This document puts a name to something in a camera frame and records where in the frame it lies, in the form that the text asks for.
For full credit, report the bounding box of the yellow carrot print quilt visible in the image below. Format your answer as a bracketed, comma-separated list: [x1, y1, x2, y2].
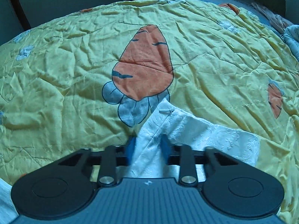
[1, 0, 298, 223]

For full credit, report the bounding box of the patterned crumpled cloth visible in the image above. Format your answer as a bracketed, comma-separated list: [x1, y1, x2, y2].
[252, 3, 299, 60]

